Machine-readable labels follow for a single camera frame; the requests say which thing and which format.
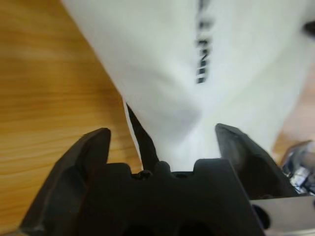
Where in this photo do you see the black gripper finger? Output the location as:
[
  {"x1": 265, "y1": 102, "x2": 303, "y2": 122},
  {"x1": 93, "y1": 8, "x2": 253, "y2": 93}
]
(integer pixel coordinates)
[
  {"x1": 215, "y1": 122, "x2": 300, "y2": 200},
  {"x1": 19, "y1": 127, "x2": 112, "y2": 236}
]

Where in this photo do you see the white t-shirt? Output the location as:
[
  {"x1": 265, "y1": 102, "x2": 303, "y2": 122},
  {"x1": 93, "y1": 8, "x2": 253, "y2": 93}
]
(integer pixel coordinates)
[{"x1": 60, "y1": 0, "x2": 315, "y2": 172}]

